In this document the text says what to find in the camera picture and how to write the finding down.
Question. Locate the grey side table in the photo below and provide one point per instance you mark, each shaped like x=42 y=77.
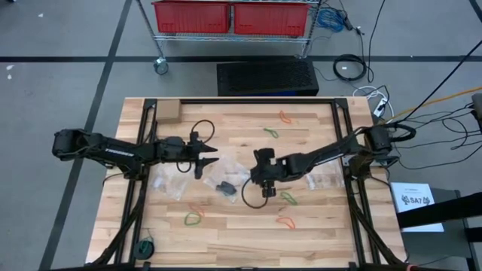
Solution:
x=433 y=248

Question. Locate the white power strip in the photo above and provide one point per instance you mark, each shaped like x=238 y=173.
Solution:
x=379 y=108

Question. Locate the red plastic bin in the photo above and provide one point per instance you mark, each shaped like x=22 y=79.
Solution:
x=192 y=17
x=270 y=19

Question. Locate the black metal beam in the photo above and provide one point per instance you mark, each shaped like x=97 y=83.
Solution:
x=444 y=211

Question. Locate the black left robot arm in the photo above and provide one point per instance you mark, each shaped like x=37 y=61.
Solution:
x=113 y=152

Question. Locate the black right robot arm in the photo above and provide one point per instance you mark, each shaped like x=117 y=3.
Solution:
x=320 y=154

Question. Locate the white printed booklet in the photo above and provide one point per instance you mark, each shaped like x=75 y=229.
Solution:
x=414 y=214

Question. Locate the orange rubber band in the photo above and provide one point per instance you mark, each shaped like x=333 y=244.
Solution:
x=281 y=114
x=278 y=219
x=199 y=211

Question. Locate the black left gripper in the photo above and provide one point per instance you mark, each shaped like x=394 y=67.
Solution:
x=177 y=150

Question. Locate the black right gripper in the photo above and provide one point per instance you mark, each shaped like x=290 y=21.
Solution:
x=269 y=171

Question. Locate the green rubber band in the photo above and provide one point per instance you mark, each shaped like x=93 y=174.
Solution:
x=268 y=130
x=295 y=203
x=185 y=221

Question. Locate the grey device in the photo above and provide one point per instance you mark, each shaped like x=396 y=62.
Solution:
x=477 y=105

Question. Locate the small cardboard box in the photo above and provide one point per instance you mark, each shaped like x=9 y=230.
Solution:
x=168 y=110

